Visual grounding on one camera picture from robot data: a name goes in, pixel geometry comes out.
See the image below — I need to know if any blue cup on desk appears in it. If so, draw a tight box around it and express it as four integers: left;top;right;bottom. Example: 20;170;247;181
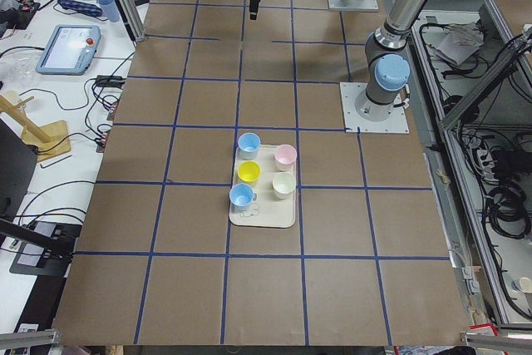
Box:
97;0;121;22

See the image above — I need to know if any blue cup near pink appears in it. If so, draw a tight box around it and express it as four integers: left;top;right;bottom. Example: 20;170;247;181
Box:
238;132;261;160

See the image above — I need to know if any yellow cup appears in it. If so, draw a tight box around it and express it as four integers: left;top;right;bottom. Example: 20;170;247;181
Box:
237;160;261;187

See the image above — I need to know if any pale green cup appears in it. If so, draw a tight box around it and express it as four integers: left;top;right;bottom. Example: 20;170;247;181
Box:
272;172;297;200

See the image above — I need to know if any blue cup at tray edge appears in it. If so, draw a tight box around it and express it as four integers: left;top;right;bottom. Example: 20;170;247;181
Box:
229;183;254;212

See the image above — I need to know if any blue plaid folded umbrella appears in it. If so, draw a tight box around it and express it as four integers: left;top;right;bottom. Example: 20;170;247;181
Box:
57;0;103;17

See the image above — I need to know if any teach pendant near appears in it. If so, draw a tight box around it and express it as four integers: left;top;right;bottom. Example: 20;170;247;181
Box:
35;25;101;76

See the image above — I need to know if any cream plastic tray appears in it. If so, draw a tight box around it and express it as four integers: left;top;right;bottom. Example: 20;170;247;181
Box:
229;145;297;228

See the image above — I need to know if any wooden stand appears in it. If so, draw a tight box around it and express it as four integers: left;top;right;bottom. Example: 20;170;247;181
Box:
1;96;71;162

